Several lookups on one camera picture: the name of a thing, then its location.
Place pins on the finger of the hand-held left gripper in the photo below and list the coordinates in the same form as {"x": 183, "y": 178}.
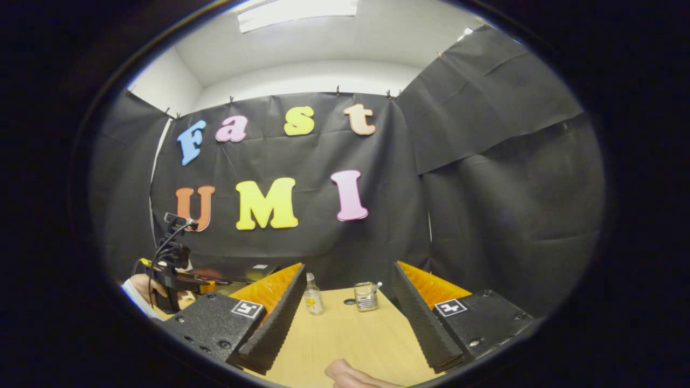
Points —
{"x": 207, "y": 286}

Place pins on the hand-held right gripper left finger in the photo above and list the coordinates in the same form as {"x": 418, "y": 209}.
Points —
{"x": 275, "y": 323}

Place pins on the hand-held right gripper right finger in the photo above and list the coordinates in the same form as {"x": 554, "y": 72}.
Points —
{"x": 426, "y": 323}

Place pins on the black electric oven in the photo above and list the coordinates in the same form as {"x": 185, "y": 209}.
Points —
{"x": 259, "y": 271}

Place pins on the clear glass bottle yellow label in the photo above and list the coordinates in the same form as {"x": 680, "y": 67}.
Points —
{"x": 313, "y": 302}

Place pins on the clear ribbed glass cup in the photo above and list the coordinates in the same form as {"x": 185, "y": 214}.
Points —
{"x": 366, "y": 299}

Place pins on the black backdrop cloth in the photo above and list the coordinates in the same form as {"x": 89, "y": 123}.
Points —
{"x": 474, "y": 215}

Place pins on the ceiling light panel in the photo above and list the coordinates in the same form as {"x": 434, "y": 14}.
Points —
{"x": 296, "y": 13}
{"x": 466, "y": 33}

